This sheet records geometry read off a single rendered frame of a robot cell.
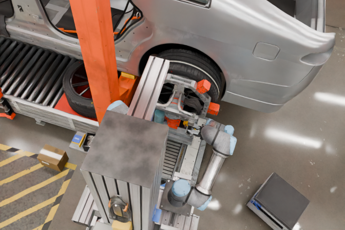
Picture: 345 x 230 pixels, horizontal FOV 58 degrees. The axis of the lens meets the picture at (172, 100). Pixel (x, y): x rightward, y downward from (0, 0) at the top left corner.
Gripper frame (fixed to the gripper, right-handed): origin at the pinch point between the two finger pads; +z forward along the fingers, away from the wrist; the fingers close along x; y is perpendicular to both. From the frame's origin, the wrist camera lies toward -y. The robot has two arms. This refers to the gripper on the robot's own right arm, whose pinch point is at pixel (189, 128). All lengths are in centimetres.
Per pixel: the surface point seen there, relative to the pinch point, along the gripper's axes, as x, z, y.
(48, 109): 1, 138, -44
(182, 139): -23, 5, -66
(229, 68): -42, -17, 36
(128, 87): -32, 66, -15
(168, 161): 0, 12, -77
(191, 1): -46, 23, 86
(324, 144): -79, -149, -83
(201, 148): -24, -17, -75
